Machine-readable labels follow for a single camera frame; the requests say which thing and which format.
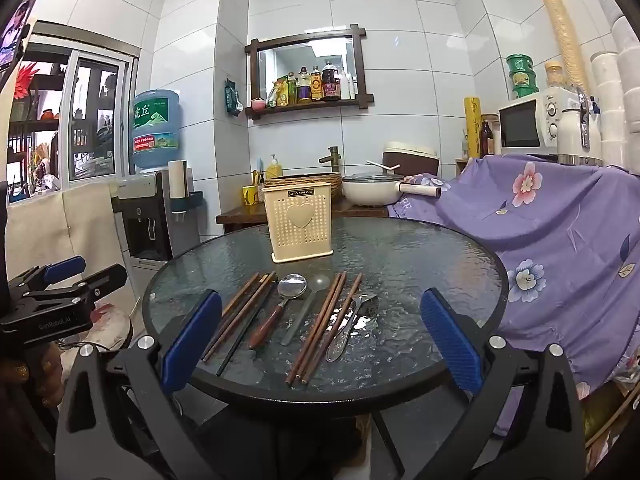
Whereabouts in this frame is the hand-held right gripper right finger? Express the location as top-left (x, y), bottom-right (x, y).
top-left (421, 287), bottom-right (587, 480)

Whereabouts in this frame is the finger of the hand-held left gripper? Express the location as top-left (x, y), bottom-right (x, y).
top-left (30, 263), bottom-right (129, 317)
top-left (7, 255), bottom-right (87, 294)

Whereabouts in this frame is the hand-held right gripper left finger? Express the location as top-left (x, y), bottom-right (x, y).
top-left (54, 289), bottom-right (236, 480)

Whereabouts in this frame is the brown wooden chopstick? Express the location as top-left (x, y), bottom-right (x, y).
top-left (221, 272), bottom-right (262, 317)
top-left (202, 272), bottom-right (271, 363)
top-left (285, 272), bottom-right (340, 386)
top-left (302, 273), bottom-right (364, 386)
top-left (296, 271), bottom-right (349, 386)
top-left (291, 272), bottom-right (345, 387)

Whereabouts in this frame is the black chopstick with tan top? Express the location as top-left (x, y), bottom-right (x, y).
top-left (205, 272), bottom-right (277, 365)
top-left (216, 280), bottom-right (279, 377)

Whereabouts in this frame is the silver metal spoon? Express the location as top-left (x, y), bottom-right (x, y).
top-left (325, 292), bottom-right (379, 364)
top-left (340, 292), bottom-right (373, 333)

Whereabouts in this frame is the cream plastic utensil holder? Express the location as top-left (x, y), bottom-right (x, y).
top-left (262, 181), bottom-right (335, 263)

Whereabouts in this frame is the person's left forearm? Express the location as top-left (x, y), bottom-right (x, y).
top-left (0, 400), bottom-right (61, 480)

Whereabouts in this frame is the person's left hand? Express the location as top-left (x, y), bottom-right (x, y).
top-left (0, 345), bottom-right (66, 411)

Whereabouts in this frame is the beige cloth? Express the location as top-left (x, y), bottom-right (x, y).
top-left (5, 182), bottom-right (136, 311)

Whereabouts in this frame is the water dispenser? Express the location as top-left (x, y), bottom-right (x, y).
top-left (111, 170), bottom-right (201, 266)

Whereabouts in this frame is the round glass table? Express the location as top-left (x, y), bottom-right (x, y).
top-left (142, 216), bottom-right (510, 480)

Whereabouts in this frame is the grey translucent plastic spoon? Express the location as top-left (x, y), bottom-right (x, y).
top-left (280, 274), bottom-right (332, 347)

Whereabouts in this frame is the teal roll holder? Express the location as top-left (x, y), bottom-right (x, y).
top-left (165, 191), bottom-right (205, 213)

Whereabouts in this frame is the dark wooden side table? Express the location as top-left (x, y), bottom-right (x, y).
top-left (216, 195), bottom-right (391, 233)

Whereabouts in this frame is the purple floral cloth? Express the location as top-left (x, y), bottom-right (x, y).
top-left (387, 154), bottom-right (640, 436)

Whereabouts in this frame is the sliding window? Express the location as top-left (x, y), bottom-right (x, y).
top-left (7, 20), bottom-right (141, 201)

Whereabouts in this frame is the blue water jug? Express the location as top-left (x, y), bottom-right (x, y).
top-left (131, 87), bottom-right (182, 171)

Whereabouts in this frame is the white pan with glass lid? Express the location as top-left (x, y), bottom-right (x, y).
top-left (341, 172), bottom-right (443, 207)

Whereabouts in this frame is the brown and white rice cooker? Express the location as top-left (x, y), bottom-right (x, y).
top-left (382, 141), bottom-right (440, 177)

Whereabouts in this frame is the red artificial flower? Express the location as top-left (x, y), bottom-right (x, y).
top-left (15, 62), bottom-right (42, 101)

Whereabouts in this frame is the woven pattern wash basin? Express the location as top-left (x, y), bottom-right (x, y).
top-left (264, 172), bottom-right (345, 201)

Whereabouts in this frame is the brown glass bottle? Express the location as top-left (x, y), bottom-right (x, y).
top-left (479, 120), bottom-right (496, 157)

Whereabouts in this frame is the bronze bamboo-style faucet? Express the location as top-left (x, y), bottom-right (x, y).
top-left (320, 146), bottom-right (342, 176)

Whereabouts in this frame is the white microwave oven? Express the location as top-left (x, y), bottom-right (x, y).
top-left (497, 91), bottom-right (581, 157)

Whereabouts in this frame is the green packet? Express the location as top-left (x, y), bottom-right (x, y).
top-left (224, 79), bottom-right (244, 117)

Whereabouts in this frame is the smartphone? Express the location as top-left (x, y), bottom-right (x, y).
top-left (0, 0), bottom-right (39, 73)

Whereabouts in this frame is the dark soy sauce bottle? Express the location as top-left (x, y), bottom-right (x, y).
top-left (321, 60), bottom-right (342, 102)

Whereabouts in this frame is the tall stack of paper cups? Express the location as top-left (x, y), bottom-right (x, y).
top-left (536, 0), bottom-right (587, 92)

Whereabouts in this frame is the wooden-handled metal spoon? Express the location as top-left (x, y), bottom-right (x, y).
top-left (248, 273), bottom-right (307, 351)

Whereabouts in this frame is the white kettle with metal handle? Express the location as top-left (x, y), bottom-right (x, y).
top-left (556, 87), bottom-right (603, 166)

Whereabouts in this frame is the wooden framed wall shelf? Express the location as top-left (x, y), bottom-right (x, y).
top-left (244, 24), bottom-right (367, 120)

